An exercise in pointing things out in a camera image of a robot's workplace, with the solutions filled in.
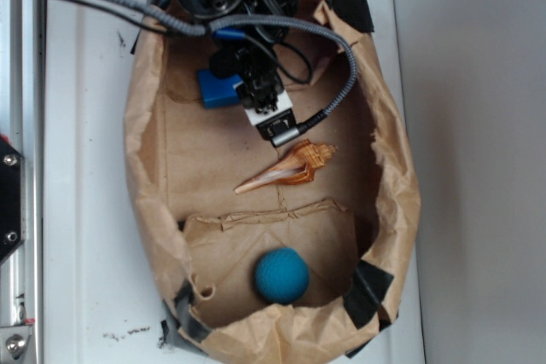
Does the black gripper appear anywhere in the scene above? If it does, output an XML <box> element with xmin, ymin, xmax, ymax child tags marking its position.
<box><xmin>208</xmin><ymin>18</ymin><xmax>299</xmax><ymax>109</ymax></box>

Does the blue rectangular block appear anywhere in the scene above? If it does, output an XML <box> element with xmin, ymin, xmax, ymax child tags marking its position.
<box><xmin>197</xmin><ymin>69</ymin><xmax>242</xmax><ymax>109</ymax></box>

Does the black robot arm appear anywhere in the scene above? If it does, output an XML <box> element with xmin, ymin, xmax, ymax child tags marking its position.
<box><xmin>148</xmin><ymin>0</ymin><xmax>299</xmax><ymax>113</ymax></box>

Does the orange spiral seashell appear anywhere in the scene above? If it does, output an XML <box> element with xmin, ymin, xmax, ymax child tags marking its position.
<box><xmin>234</xmin><ymin>139</ymin><xmax>337</xmax><ymax>194</ymax></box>

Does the brown paper bag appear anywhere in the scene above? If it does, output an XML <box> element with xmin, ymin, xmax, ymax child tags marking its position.
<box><xmin>124</xmin><ymin>0</ymin><xmax>421</xmax><ymax>363</ymax></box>

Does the teal dimpled ball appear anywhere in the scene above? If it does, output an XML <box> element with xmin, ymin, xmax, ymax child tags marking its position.
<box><xmin>254</xmin><ymin>247</ymin><xmax>310</xmax><ymax>305</ymax></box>

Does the white plastic bin lid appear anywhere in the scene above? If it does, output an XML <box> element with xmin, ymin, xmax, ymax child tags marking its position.
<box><xmin>42</xmin><ymin>0</ymin><xmax>426</xmax><ymax>363</ymax></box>

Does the grey braided cable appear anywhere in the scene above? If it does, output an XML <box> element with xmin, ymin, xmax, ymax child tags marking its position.
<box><xmin>0</xmin><ymin>0</ymin><xmax>359</xmax><ymax>148</ymax></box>

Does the aluminium frame rail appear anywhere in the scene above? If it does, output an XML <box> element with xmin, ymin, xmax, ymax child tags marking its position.
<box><xmin>1</xmin><ymin>0</ymin><xmax>45</xmax><ymax>363</ymax></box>

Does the black octagonal mount plate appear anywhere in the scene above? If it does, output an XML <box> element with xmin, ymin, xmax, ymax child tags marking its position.
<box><xmin>0</xmin><ymin>136</ymin><xmax>23</xmax><ymax>264</ymax></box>

